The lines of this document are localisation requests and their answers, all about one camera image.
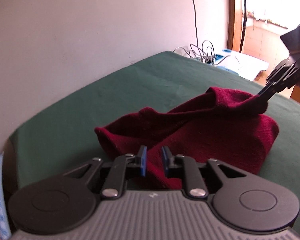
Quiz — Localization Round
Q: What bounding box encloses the dark red knit sweater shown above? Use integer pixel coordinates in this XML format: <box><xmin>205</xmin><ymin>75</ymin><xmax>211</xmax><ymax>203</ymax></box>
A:
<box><xmin>95</xmin><ymin>87</ymin><xmax>279</xmax><ymax>190</ymax></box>

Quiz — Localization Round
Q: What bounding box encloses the green table cloth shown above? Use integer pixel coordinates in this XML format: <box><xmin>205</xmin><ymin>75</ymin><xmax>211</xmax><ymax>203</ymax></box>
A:
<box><xmin>10</xmin><ymin>51</ymin><xmax>300</xmax><ymax>234</ymax></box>

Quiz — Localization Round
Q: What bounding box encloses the grey usb cable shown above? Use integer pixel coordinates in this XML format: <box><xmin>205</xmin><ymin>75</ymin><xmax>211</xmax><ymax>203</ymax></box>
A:
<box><xmin>172</xmin><ymin>39</ymin><xmax>242</xmax><ymax>68</ymax></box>

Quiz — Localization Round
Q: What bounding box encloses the wooden door frame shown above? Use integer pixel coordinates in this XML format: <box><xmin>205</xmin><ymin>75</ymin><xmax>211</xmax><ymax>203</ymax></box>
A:
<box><xmin>226</xmin><ymin>0</ymin><xmax>247</xmax><ymax>52</ymax></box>

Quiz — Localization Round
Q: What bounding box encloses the thin black wall cable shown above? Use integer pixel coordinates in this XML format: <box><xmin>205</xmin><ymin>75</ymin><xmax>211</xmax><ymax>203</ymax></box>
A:
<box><xmin>185</xmin><ymin>0</ymin><xmax>199</xmax><ymax>55</ymax></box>

